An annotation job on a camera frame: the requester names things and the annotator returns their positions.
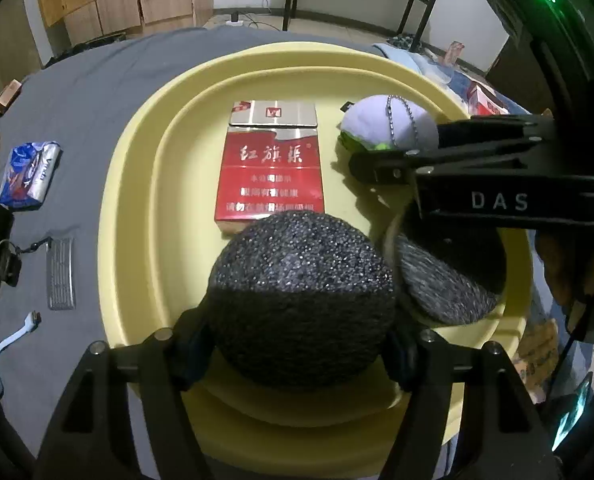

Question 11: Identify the large black foam cylinder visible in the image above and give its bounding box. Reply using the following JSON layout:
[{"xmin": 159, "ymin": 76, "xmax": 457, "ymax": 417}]
[{"xmin": 206, "ymin": 211, "xmax": 398, "ymax": 390}]

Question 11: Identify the yellow plastic basin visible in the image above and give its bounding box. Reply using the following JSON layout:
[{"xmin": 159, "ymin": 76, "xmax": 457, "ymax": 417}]
[{"xmin": 97, "ymin": 42, "xmax": 534, "ymax": 466}]

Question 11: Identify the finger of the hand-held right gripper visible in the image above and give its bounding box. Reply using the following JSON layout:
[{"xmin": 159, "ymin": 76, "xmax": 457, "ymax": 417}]
[
  {"xmin": 436, "ymin": 112, "xmax": 556, "ymax": 151},
  {"xmin": 348, "ymin": 144, "xmax": 540, "ymax": 188}
]

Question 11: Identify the transparent ridged plastic piece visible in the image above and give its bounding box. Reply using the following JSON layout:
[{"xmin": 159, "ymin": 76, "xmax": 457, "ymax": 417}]
[{"xmin": 46, "ymin": 236, "xmax": 76, "ymax": 311}]

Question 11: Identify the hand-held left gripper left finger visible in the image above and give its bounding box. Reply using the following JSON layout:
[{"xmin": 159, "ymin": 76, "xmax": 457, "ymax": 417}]
[{"xmin": 34, "ymin": 307, "xmax": 218, "ymax": 480}]

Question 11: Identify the grey bed sheet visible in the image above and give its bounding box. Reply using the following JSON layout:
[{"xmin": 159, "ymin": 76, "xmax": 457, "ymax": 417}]
[{"xmin": 0, "ymin": 25, "xmax": 428, "ymax": 480}]

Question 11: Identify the small pink brown box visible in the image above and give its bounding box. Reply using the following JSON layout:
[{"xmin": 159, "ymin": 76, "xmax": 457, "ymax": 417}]
[{"xmin": 0, "ymin": 80, "xmax": 23, "ymax": 111}]

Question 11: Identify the black jacket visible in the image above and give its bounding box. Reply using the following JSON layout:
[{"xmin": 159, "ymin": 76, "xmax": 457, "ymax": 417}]
[{"xmin": 44, "ymin": 32, "xmax": 128, "ymax": 68}]

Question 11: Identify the red cigarette pack silver lid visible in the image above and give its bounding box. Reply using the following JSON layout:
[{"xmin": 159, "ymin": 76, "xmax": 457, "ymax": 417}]
[{"xmin": 214, "ymin": 100, "xmax": 326, "ymax": 233}]

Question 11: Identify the key ring with black strap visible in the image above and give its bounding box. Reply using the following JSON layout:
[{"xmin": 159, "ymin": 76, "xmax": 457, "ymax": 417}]
[{"xmin": 0, "ymin": 236, "xmax": 54, "ymax": 287}]

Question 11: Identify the person's right hand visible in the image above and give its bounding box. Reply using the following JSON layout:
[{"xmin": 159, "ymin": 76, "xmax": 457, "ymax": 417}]
[{"xmin": 534, "ymin": 230, "xmax": 594, "ymax": 346}]

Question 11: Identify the blue tissue packet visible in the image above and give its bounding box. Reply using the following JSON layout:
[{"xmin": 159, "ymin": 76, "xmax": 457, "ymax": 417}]
[{"xmin": 0, "ymin": 141, "xmax": 62, "ymax": 211}]

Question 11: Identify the white plush keychain toy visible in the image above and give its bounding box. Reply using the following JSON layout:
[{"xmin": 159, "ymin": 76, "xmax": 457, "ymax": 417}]
[{"xmin": 338, "ymin": 95, "xmax": 440, "ymax": 153}]

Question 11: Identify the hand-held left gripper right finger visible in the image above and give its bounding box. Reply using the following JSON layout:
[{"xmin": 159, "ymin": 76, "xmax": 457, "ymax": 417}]
[{"xmin": 384, "ymin": 327, "xmax": 562, "ymax": 480}]

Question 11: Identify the small black foam cylinder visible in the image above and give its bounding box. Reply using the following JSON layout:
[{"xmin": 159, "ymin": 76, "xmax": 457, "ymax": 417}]
[{"xmin": 384, "ymin": 217, "xmax": 508, "ymax": 326}]

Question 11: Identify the orange red cigarette pack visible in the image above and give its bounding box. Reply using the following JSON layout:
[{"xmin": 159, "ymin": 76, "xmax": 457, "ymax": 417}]
[{"xmin": 469, "ymin": 87, "xmax": 510, "ymax": 118}]

